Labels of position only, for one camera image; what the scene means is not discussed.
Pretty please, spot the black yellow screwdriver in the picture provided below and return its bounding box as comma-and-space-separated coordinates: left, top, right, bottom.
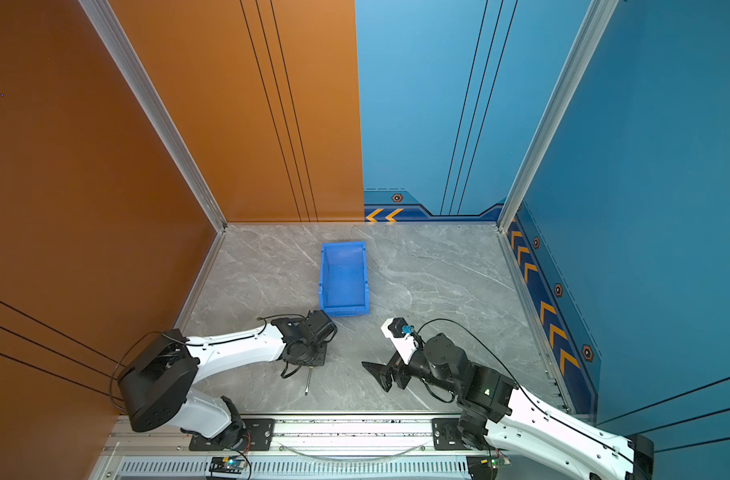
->
304, 366, 314, 396

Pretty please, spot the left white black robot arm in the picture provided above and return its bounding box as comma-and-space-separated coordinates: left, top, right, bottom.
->
109, 310, 338, 450

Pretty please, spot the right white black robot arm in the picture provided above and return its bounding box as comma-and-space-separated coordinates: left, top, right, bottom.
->
362, 317, 654, 479

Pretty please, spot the blue plastic bin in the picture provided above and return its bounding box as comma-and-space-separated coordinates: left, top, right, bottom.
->
318, 241, 370, 318

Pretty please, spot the left small circuit board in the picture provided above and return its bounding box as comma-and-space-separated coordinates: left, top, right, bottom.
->
207, 456, 252, 479

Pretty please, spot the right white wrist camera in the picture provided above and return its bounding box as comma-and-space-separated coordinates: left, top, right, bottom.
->
381, 317, 422, 365

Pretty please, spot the aluminium front rail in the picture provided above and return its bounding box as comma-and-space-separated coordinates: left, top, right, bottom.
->
88, 411, 617, 480

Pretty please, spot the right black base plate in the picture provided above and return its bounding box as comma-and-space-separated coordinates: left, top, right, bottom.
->
431, 417, 491, 452

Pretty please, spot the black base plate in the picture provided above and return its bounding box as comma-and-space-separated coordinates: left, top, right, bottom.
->
189, 418, 275, 453
431, 417, 491, 452

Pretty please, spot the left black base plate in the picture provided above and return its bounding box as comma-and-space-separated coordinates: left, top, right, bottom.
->
189, 418, 275, 453

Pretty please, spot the left aluminium corner post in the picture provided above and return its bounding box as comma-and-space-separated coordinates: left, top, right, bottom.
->
79, 0, 228, 235

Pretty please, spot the aluminium corner post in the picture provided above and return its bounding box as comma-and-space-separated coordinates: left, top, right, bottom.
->
497, 0, 619, 234
79, 0, 228, 235

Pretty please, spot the right aluminium corner post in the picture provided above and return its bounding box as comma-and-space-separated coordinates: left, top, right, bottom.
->
497, 0, 619, 234

